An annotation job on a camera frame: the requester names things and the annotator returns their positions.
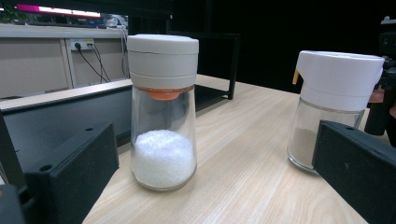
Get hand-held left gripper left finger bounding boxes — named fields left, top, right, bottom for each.
left=23, top=121, right=120, bottom=224

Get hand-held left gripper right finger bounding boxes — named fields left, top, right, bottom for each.
left=312, top=120, right=396, bottom=224

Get pepper shaker with white lid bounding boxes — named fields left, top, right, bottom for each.
left=287, top=49, right=386, bottom=175

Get salt shaker with grey lid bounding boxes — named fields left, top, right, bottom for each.
left=126, top=33, right=200, bottom=192

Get beige cabinet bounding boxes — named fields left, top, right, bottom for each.
left=0, top=22, right=133, bottom=101

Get monitor with pink light strip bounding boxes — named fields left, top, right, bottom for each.
left=0, top=2, right=103, bottom=21

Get black power cables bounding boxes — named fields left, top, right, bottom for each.
left=74, top=42, right=112, bottom=84

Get white wall socket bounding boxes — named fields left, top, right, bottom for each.
left=70, top=38, right=95, bottom=51

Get white cable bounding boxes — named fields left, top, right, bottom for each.
left=118, top=23, right=131, bottom=79

